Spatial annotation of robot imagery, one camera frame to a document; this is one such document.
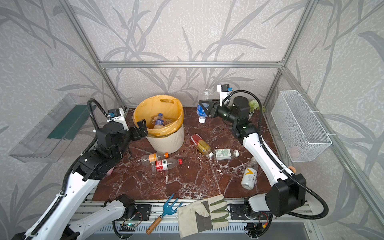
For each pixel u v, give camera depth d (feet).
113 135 1.46
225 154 2.99
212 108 1.99
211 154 2.99
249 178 2.59
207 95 2.27
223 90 1.99
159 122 2.79
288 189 1.30
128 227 2.35
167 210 2.47
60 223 1.26
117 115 1.74
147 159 2.96
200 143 3.05
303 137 2.00
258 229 2.29
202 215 2.37
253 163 2.92
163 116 3.07
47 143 2.10
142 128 1.92
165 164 2.77
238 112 1.64
